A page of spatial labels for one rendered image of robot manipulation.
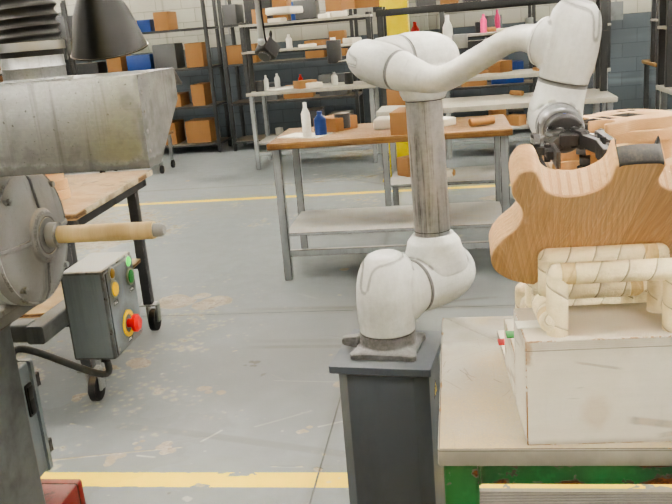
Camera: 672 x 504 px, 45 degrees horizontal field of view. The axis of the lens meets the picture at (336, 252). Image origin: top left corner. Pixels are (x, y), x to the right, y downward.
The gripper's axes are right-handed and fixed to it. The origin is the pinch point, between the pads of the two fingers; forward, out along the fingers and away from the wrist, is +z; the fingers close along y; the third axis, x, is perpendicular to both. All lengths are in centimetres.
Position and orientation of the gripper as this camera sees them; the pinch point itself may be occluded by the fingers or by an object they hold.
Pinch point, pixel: (579, 155)
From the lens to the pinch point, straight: 147.0
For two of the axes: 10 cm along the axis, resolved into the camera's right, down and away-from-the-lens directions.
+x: -0.9, -9.4, -3.4
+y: -9.9, 0.4, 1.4
